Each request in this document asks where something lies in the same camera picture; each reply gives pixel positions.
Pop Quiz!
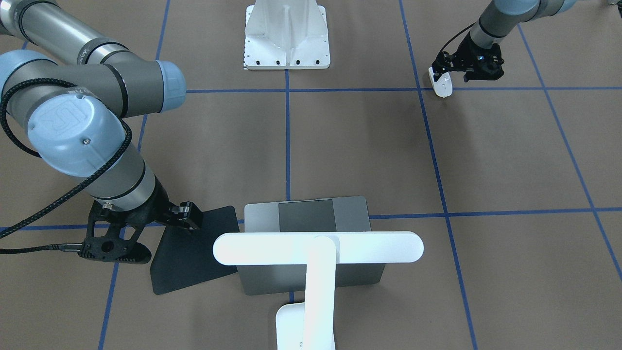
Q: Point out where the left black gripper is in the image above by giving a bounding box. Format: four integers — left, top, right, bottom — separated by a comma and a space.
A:
432, 35, 504, 82

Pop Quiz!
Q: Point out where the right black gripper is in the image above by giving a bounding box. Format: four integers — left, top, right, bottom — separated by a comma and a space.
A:
78, 188, 204, 264

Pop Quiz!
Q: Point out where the black mouse pad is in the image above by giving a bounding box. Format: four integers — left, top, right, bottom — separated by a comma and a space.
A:
150, 206, 240, 295

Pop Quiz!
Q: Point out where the white computer mouse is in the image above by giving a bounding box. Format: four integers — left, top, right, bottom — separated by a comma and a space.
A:
428, 67, 453, 98

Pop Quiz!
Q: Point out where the grey laptop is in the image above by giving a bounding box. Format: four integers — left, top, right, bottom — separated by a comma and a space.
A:
237, 195, 371, 296

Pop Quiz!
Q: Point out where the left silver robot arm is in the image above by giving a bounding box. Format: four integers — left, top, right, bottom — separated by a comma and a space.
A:
429, 0, 576, 84

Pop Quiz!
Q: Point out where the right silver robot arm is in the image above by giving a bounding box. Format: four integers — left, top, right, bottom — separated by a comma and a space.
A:
1, 0, 203, 264

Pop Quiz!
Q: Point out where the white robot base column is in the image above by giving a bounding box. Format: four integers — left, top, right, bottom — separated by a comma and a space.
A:
243, 0, 331, 70

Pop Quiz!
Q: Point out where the white desk lamp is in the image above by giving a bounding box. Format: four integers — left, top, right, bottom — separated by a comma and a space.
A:
213, 231, 424, 350

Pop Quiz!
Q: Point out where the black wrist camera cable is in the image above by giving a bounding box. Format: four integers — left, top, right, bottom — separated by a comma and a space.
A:
0, 78, 133, 256

